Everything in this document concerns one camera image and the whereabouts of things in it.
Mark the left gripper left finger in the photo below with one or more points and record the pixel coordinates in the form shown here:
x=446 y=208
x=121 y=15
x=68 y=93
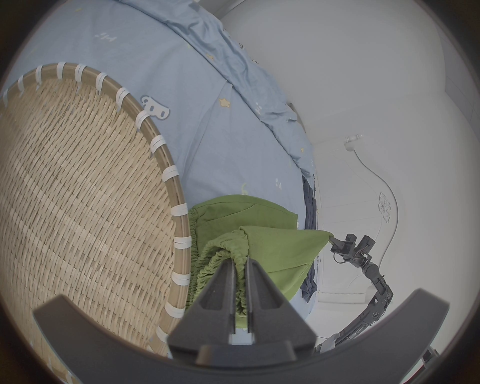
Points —
x=210 y=311

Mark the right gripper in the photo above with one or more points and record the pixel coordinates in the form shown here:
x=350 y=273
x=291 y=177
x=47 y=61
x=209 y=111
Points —
x=362 y=249

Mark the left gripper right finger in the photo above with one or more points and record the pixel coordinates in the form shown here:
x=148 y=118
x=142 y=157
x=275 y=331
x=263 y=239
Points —
x=273 y=311

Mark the green shorts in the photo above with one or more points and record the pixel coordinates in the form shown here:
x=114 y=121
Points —
x=277 y=247

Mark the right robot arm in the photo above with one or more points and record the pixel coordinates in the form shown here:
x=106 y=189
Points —
x=382 y=288

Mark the bed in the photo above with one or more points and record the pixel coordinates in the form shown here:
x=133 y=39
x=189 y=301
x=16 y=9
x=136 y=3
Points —
x=225 y=150

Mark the round woven basket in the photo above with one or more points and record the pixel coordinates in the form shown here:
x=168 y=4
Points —
x=75 y=206

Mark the pale blue quilt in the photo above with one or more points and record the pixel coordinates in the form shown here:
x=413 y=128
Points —
x=225 y=48

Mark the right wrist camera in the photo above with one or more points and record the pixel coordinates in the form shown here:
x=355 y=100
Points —
x=350 y=239

